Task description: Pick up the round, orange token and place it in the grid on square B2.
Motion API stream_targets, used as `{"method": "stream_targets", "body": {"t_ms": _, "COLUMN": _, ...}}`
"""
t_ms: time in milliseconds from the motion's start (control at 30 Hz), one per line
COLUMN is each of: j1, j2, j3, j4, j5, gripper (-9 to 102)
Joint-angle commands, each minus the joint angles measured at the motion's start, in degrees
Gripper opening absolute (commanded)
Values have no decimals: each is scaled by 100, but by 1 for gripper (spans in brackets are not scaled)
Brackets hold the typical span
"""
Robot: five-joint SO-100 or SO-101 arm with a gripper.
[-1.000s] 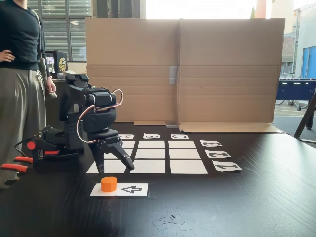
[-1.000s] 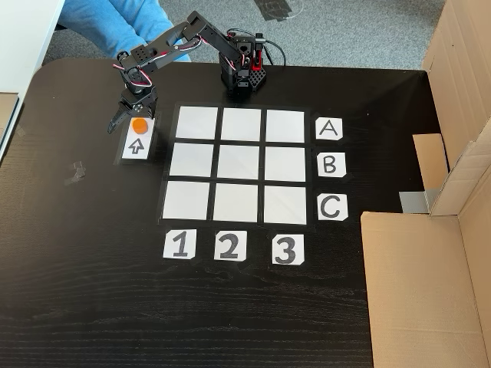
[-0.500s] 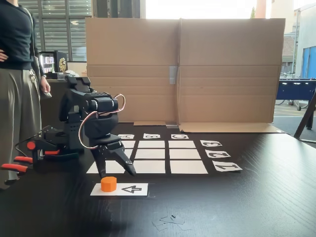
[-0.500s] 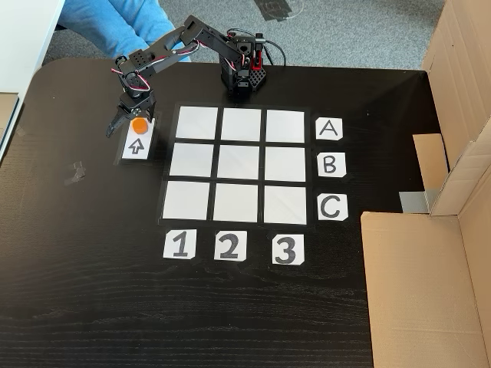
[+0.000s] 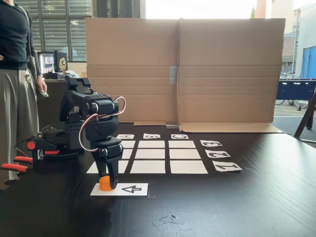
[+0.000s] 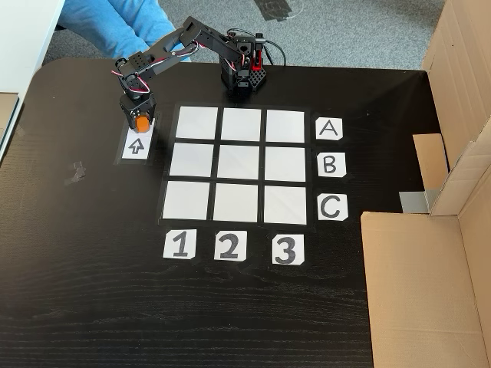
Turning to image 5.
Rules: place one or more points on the round orange token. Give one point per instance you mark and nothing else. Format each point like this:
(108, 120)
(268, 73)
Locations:
(105, 184)

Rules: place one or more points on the white nine-square grid sheet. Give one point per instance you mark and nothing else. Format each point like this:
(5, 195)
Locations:
(150, 166)

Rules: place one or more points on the letter A paper sheet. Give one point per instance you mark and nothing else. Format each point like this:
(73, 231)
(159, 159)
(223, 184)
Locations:
(126, 136)

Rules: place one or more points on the white arrow paper sheet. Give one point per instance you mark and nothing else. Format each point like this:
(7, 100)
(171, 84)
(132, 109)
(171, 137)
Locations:
(133, 190)

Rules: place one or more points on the letter B paper sheet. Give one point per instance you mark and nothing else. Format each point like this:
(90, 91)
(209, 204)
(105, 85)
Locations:
(151, 136)

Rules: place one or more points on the dark wooden counter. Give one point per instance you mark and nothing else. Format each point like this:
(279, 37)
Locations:
(53, 108)

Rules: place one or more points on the white crumpled bag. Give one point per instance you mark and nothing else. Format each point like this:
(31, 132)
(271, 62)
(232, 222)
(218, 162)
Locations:
(73, 73)

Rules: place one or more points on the black bar clamp orange trim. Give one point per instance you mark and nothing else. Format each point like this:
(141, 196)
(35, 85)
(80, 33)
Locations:
(37, 148)

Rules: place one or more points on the grey tape strip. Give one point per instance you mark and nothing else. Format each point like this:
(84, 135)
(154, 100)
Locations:
(173, 75)
(172, 126)

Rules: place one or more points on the clear tape scraps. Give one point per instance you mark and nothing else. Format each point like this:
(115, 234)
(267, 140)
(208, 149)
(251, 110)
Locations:
(170, 222)

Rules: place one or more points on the letter C paper sheet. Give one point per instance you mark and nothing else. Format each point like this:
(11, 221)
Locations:
(179, 136)

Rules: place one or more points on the brown cardboard box panel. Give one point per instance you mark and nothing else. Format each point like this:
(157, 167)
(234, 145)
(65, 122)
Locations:
(229, 61)
(138, 61)

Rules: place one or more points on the black mini fridge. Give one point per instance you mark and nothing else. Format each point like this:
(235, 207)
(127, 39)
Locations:
(60, 63)

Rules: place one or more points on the person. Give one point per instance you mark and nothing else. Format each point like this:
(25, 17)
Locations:
(14, 98)

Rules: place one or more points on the number 3 paper sheet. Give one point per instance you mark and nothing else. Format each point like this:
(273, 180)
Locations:
(211, 143)

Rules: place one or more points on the number 2 paper sheet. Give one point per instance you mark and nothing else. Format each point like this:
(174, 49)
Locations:
(217, 153)

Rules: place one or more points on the number 1 paper sheet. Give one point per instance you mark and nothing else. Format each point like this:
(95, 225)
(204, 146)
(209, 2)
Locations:
(227, 166)

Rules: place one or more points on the dark wooden stand leg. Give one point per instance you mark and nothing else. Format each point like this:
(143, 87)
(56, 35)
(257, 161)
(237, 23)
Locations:
(304, 123)

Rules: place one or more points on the blue foosball table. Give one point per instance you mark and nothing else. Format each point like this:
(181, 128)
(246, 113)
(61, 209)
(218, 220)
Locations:
(296, 89)

